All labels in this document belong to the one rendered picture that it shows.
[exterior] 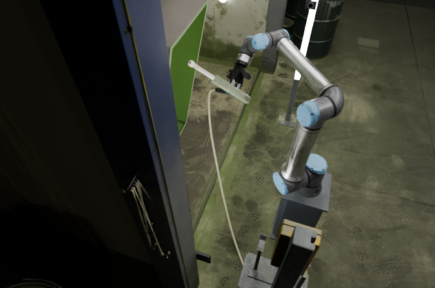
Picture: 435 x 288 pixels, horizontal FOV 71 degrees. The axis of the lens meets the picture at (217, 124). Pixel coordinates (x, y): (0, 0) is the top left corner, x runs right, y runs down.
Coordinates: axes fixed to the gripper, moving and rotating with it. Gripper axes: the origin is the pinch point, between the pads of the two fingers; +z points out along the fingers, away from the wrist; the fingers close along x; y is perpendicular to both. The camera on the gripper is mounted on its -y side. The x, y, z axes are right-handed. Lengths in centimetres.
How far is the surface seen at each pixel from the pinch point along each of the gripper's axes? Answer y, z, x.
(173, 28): 6, -14, 49
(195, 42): 45, -28, 12
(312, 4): 17, -101, -54
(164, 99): -62, 29, 72
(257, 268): -47, 83, -25
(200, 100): 155, -13, -88
